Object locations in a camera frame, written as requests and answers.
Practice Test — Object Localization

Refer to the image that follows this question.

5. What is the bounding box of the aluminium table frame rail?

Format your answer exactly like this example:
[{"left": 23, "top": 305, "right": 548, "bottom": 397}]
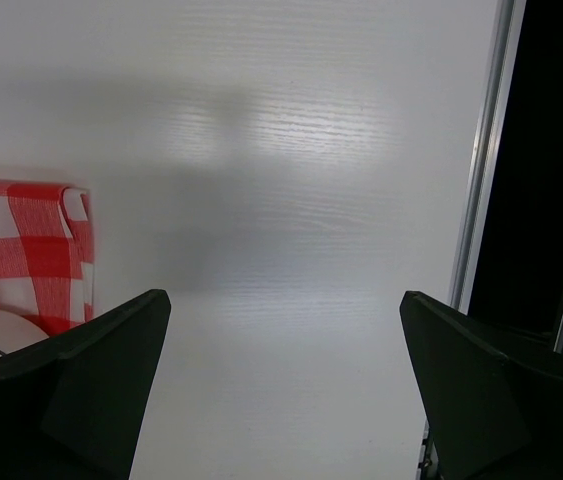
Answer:
[{"left": 418, "top": 0, "right": 563, "bottom": 480}]

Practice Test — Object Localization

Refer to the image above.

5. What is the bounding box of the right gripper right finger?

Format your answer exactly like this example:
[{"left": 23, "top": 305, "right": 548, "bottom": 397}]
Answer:
[{"left": 399, "top": 291, "right": 563, "bottom": 479}]

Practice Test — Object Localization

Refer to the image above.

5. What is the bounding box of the red white checkered cloth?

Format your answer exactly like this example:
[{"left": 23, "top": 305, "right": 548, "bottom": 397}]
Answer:
[{"left": 0, "top": 180, "right": 94, "bottom": 336}]

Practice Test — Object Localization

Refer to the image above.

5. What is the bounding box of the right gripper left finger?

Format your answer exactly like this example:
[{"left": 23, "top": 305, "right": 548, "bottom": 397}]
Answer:
[{"left": 0, "top": 289, "right": 170, "bottom": 479}]

